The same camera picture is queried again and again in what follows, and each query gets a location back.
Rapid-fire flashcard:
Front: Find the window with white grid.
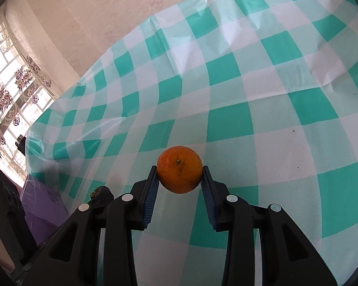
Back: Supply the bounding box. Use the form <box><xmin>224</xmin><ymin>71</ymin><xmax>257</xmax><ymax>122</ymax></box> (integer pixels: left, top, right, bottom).
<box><xmin>0</xmin><ymin>21</ymin><xmax>57</xmax><ymax>176</ymax></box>

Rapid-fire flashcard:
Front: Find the teal white checkered tablecloth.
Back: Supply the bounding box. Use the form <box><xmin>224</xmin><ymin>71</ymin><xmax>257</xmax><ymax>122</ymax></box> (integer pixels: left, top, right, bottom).
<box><xmin>24</xmin><ymin>0</ymin><xmax>358</xmax><ymax>286</ymax></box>

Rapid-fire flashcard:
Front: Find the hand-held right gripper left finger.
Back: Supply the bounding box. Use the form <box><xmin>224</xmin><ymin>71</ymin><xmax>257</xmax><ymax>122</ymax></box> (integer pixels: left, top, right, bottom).
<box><xmin>22</xmin><ymin>165</ymin><xmax>160</xmax><ymax>286</ymax></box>

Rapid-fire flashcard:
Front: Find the black thermos bottle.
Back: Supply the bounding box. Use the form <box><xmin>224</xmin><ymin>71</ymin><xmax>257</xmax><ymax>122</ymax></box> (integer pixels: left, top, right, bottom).
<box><xmin>16</xmin><ymin>136</ymin><xmax>27</xmax><ymax>156</ymax></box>

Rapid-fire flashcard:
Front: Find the dark purple round fruit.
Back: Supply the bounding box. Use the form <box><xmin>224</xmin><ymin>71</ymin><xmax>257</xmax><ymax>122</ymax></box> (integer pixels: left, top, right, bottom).
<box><xmin>90</xmin><ymin>185</ymin><xmax>111</xmax><ymax>200</ymax></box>

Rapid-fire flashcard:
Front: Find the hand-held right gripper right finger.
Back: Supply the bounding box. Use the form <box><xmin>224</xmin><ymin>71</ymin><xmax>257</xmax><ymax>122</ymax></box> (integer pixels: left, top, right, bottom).
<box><xmin>200</xmin><ymin>165</ymin><xmax>337</xmax><ymax>286</ymax></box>

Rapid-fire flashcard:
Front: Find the purple cardboard box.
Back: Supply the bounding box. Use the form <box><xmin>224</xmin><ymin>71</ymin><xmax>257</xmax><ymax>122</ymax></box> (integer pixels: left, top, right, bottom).
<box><xmin>19</xmin><ymin>174</ymin><xmax>70</xmax><ymax>245</ymax></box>

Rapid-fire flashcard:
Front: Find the orange tangerine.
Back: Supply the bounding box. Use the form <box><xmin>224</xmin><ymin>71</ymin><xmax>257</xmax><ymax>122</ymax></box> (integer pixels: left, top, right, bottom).
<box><xmin>157</xmin><ymin>145</ymin><xmax>203</xmax><ymax>194</ymax></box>

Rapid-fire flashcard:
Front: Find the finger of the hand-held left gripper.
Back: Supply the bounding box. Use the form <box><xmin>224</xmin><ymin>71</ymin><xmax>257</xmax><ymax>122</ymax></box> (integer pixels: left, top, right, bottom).
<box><xmin>89</xmin><ymin>189</ymin><xmax>115</xmax><ymax>215</ymax></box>

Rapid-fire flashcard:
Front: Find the floral sheer lace curtain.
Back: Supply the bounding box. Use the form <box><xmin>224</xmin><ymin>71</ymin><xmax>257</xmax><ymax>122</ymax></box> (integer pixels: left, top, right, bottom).
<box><xmin>0</xmin><ymin>18</ymin><xmax>58</xmax><ymax>179</ymax></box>

